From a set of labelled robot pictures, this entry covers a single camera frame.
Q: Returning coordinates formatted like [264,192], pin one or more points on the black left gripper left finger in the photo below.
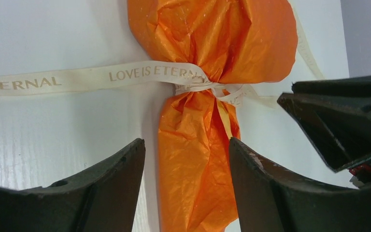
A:
[101,198]

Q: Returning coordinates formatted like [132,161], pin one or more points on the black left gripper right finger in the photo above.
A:
[272,198]

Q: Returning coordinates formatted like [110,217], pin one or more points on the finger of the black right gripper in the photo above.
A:
[335,116]

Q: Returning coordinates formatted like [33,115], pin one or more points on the orange wrapping paper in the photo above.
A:
[195,186]

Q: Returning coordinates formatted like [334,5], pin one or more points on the cream printed ribbon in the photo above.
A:
[86,78]

